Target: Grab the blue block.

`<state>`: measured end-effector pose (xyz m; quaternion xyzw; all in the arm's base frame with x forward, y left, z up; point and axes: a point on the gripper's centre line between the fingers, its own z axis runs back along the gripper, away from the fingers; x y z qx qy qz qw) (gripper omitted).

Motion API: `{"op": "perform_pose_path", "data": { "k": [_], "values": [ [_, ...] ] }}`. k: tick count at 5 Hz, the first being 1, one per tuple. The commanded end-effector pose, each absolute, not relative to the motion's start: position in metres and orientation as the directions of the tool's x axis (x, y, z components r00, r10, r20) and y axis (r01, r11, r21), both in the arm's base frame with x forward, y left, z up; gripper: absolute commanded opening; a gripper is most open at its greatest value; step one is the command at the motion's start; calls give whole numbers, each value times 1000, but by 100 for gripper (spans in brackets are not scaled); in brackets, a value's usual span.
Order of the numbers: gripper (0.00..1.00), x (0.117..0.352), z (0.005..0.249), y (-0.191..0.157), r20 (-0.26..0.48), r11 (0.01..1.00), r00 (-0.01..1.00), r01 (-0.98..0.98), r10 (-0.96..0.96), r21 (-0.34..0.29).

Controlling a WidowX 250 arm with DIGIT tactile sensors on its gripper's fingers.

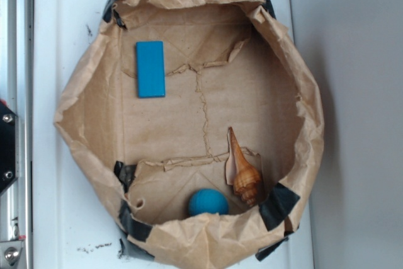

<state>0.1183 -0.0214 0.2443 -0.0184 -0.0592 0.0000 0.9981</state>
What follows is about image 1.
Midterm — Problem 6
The blue rectangular block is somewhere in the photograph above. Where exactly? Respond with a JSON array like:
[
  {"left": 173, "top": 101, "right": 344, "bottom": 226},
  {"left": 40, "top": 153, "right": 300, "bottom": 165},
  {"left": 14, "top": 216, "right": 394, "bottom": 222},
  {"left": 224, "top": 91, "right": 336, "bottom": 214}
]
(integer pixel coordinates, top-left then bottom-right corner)
[{"left": 136, "top": 41, "right": 166, "bottom": 98}]

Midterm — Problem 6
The brown paper bag bin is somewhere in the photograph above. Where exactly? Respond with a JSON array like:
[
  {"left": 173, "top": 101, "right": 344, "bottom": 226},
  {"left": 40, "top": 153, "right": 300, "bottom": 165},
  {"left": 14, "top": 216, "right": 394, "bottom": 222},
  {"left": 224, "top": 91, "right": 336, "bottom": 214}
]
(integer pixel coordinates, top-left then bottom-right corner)
[{"left": 54, "top": 0, "right": 324, "bottom": 268}]

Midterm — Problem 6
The brown spiral seashell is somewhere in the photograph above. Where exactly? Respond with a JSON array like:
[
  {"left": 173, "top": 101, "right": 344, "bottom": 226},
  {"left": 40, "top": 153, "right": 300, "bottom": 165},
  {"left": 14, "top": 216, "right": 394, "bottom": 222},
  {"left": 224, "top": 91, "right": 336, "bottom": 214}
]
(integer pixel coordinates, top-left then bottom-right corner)
[{"left": 225, "top": 127, "right": 262, "bottom": 207}]

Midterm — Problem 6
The blue ball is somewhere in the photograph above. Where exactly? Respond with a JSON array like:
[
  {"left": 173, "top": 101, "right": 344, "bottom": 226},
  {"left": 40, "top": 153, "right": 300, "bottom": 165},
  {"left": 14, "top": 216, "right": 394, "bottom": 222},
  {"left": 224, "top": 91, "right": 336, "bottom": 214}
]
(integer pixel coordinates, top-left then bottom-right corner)
[{"left": 188, "top": 188, "right": 229, "bottom": 216}]

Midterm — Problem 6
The white tray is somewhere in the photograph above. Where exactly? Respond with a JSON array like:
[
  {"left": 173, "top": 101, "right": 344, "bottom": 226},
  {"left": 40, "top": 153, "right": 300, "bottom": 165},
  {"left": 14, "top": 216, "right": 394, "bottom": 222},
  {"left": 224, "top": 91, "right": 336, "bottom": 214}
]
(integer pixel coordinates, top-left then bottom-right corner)
[{"left": 32, "top": 0, "right": 314, "bottom": 268}]

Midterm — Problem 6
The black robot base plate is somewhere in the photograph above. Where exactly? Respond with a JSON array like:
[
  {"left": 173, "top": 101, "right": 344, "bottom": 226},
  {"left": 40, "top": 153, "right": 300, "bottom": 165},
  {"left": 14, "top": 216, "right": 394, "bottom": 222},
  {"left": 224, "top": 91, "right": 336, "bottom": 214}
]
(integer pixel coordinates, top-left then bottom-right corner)
[{"left": 0, "top": 100, "right": 18, "bottom": 195}]

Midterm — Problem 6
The aluminium frame rail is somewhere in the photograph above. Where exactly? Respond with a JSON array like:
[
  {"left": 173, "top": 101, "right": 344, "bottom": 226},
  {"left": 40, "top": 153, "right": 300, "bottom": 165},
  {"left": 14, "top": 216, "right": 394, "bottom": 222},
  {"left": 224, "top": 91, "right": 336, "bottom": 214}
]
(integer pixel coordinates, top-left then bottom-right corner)
[{"left": 1, "top": 0, "right": 33, "bottom": 268}]

